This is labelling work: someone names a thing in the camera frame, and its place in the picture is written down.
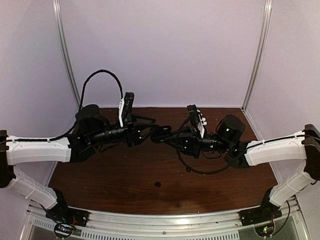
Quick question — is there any left circuit board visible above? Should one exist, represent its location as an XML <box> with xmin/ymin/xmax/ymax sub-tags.
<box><xmin>53</xmin><ymin>222</ymin><xmax>76</xmax><ymax>238</ymax></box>

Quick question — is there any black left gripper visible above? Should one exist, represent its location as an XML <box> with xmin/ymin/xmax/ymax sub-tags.
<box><xmin>89</xmin><ymin>112</ymin><xmax>160</xmax><ymax>148</ymax></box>

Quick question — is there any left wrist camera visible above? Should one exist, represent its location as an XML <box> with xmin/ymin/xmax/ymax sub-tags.
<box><xmin>118</xmin><ymin>92</ymin><xmax>135</xmax><ymax>127</ymax></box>

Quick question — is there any right circuit board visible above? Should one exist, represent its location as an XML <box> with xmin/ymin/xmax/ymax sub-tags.
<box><xmin>254</xmin><ymin>222</ymin><xmax>275</xmax><ymax>238</ymax></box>

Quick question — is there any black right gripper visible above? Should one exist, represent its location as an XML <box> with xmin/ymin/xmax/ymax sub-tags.
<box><xmin>164</xmin><ymin>125</ymin><xmax>232</xmax><ymax>159</ymax></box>

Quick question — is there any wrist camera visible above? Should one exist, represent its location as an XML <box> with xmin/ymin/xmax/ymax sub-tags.
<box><xmin>118</xmin><ymin>92</ymin><xmax>135</xmax><ymax>127</ymax></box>
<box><xmin>187</xmin><ymin>104</ymin><xmax>207</xmax><ymax>140</ymax></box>

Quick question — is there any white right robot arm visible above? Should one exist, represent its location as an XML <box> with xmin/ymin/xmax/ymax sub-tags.
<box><xmin>160</xmin><ymin>114</ymin><xmax>320</xmax><ymax>221</ymax></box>

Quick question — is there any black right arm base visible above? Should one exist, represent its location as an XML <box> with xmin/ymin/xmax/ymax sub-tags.
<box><xmin>239</xmin><ymin>189</ymin><xmax>282</xmax><ymax>226</ymax></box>

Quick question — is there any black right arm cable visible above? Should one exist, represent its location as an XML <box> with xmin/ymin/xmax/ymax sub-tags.
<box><xmin>177</xmin><ymin>117</ymin><xmax>233</xmax><ymax>175</ymax></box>

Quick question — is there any black earbud small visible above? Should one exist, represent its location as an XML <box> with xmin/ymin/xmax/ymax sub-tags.
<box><xmin>154</xmin><ymin>181</ymin><xmax>161</xmax><ymax>188</ymax></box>

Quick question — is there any circuit board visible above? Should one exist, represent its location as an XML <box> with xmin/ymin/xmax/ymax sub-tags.
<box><xmin>254</xmin><ymin>222</ymin><xmax>275</xmax><ymax>238</ymax></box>
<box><xmin>53</xmin><ymin>222</ymin><xmax>76</xmax><ymax>238</ymax></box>

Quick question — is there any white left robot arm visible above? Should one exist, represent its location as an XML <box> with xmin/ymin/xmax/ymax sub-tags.
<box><xmin>0</xmin><ymin>104</ymin><xmax>159</xmax><ymax>222</ymax></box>

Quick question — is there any left aluminium frame post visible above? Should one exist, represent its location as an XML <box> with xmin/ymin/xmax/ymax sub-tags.
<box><xmin>52</xmin><ymin>0</ymin><xmax>81</xmax><ymax>108</ymax></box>

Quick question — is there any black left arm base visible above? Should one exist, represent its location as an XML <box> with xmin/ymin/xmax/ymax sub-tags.
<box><xmin>45</xmin><ymin>188</ymin><xmax>89</xmax><ymax>227</ymax></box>

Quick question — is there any black oval charging case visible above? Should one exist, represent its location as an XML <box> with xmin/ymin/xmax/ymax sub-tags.
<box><xmin>150</xmin><ymin>125</ymin><xmax>172</xmax><ymax>144</ymax></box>

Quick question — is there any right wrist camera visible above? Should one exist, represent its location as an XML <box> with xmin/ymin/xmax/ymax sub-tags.
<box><xmin>187</xmin><ymin>104</ymin><xmax>207</xmax><ymax>140</ymax></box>

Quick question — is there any right aluminium frame post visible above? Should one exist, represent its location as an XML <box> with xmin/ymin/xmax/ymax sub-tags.
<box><xmin>241</xmin><ymin>0</ymin><xmax>273</xmax><ymax>112</ymax></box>

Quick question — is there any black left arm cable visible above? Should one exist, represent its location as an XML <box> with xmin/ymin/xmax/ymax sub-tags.
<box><xmin>47</xmin><ymin>69</ymin><xmax>125</xmax><ymax>143</ymax></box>

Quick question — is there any aluminium frame post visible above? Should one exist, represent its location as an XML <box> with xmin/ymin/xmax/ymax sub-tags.
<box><xmin>241</xmin><ymin>0</ymin><xmax>273</xmax><ymax>112</ymax></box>
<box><xmin>52</xmin><ymin>0</ymin><xmax>81</xmax><ymax>108</ymax></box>

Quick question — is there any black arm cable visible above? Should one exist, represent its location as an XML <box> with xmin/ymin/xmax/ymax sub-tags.
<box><xmin>47</xmin><ymin>69</ymin><xmax>125</xmax><ymax>143</ymax></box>
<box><xmin>177</xmin><ymin>117</ymin><xmax>233</xmax><ymax>175</ymax></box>

